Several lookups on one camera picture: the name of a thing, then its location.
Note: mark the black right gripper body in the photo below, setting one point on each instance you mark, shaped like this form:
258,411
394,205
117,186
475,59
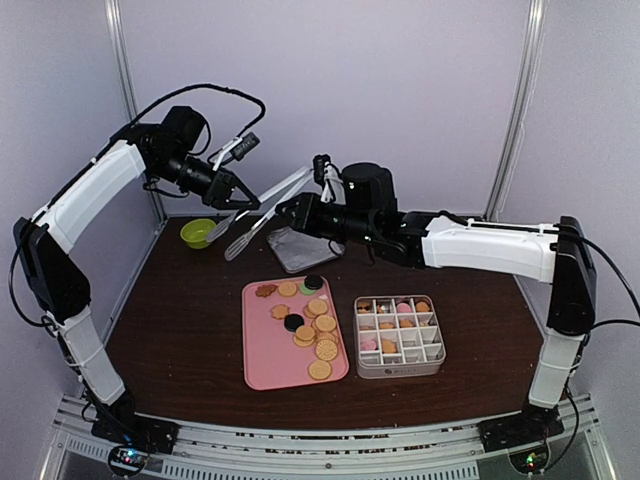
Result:
309,222

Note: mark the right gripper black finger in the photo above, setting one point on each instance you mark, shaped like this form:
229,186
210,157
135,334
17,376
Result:
286,212
290,204

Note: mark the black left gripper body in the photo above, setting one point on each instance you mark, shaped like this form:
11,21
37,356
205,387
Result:
216,188

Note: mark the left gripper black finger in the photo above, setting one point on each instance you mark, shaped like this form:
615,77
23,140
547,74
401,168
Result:
250,204
241,193

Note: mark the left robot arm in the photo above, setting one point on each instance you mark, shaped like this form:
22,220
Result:
161,150

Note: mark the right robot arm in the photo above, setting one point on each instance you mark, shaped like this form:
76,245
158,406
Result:
549,253

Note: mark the green plastic bowl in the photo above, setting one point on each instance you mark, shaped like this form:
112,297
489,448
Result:
194,233

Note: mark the black sandwich cookie right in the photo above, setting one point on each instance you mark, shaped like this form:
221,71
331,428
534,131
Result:
313,282

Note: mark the black sandwich cookie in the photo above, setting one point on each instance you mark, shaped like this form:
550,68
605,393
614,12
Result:
293,322
313,282

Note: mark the brown leaf cookie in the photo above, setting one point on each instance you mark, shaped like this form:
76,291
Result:
266,290

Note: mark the flower shaped butter cookie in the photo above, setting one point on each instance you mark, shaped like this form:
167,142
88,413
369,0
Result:
280,312

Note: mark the black sandwich cookie centre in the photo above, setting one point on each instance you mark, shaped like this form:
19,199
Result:
293,322

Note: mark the pink plastic tray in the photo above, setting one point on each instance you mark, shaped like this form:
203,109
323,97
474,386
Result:
275,358

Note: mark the round dotted biscuit top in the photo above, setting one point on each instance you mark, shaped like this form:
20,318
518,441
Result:
326,350

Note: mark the round dotted biscuit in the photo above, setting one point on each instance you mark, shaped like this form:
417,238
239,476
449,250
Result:
319,370
326,350

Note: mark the pink sandwich cookie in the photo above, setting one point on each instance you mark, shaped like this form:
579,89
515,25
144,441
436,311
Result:
369,344

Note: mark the silver divided cookie tin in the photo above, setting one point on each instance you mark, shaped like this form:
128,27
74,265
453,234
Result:
409,337

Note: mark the round dotted biscuit bottom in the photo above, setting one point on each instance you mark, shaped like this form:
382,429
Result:
319,370

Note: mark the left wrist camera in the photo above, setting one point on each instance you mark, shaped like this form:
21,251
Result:
242,147

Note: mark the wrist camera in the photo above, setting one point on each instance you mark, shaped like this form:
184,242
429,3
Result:
319,163
242,147

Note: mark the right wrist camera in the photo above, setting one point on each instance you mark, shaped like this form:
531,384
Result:
319,163

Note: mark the left metal frame post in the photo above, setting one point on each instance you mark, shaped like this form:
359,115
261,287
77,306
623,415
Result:
118,42

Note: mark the metal frame post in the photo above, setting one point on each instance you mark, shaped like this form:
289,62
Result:
118,42
524,90

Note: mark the right metal frame post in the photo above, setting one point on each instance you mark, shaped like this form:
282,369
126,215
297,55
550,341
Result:
524,90

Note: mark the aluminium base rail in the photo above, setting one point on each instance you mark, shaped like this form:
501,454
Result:
451,450

